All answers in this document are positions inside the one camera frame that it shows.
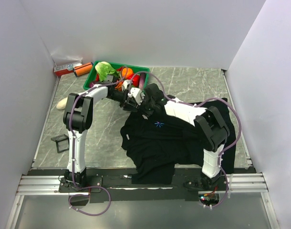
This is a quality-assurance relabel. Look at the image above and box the green plastic crate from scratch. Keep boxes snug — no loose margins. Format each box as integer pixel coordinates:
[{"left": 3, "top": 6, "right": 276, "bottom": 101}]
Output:
[{"left": 83, "top": 61, "right": 150, "bottom": 90}]

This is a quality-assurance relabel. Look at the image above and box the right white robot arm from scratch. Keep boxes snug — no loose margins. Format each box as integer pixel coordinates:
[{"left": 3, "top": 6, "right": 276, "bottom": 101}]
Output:
[{"left": 140, "top": 83, "right": 230, "bottom": 190}]

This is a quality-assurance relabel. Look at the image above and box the red white box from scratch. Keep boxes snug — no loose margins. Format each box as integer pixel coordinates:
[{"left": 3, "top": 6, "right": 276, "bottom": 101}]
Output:
[{"left": 53, "top": 60, "right": 82, "bottom": 77}]

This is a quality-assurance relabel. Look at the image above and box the purple toy eggplant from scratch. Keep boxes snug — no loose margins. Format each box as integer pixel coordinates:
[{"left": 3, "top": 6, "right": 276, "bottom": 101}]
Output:
[{"left": 138, "top": 73, "right": 146, "bottom": 90}]

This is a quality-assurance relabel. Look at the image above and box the orange toy pumpkin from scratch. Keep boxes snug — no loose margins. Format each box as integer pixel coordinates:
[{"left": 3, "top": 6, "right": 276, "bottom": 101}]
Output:
[{"left": 115, "top": 81, "right": 124, "bottom": 91}]

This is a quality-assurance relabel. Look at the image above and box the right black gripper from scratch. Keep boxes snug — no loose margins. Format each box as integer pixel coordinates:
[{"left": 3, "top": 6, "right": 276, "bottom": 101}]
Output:
[{"left": 134, "top": 94, "right": 155, "bottom": 118}]

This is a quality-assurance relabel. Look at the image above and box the black t-shirt garment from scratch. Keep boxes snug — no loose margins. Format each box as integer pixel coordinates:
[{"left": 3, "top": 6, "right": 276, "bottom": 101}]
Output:
[{"left": 120, "top": 94, "right": 237, "bottom": 185}]

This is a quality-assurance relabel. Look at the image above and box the green toy lettuce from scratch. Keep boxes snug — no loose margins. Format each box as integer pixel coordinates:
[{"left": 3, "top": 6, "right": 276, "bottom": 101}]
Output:
[{"left": 94, "top": 62, "right": 120, "bottom": 82}]

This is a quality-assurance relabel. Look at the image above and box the white toy radish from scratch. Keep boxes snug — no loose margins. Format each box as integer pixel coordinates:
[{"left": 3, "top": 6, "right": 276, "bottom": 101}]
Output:
[{"left": 56, "top": 98, "right": 67, "bottom": 110}]

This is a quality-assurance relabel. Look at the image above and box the red toy bell pepper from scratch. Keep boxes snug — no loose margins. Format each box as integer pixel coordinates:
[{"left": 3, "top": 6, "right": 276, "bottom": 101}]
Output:
[{"left": 132, "top": 74, "right": 140, "bottom": 88}]

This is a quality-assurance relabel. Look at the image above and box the small black stand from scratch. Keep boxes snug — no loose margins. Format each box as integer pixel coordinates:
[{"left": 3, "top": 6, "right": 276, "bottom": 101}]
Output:
[{"left": 51, "top": 134, "right": 69, "bottom": 154}]

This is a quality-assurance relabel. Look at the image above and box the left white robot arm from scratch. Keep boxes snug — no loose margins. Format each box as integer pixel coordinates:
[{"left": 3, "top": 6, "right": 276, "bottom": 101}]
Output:
[{"left": 63, "top": 73, "right": 144, "bottom": 192}]

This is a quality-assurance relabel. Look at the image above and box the orange toy fruit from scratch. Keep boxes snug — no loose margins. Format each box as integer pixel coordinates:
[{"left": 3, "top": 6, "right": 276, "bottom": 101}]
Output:
[{"left": 121, "top": 68, "right": 134, "bottom": 79}]

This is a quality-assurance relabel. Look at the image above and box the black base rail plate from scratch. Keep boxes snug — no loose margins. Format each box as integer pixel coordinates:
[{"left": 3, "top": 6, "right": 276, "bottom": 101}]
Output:
[{"left": 59, "top": 168, "right": 227, "bottom": 203}]

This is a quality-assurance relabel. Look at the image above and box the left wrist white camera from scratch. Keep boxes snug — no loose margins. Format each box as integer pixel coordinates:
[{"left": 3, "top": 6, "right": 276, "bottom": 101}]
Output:
[{"left": 128, "top": 87, "right": 145, "bottom": 105}]

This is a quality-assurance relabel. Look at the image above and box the orange cylinder can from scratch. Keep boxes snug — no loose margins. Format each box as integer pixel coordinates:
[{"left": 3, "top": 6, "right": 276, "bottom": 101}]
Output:
[{"left": 73, "top": 62, "right": 93, "bottom": 77}]

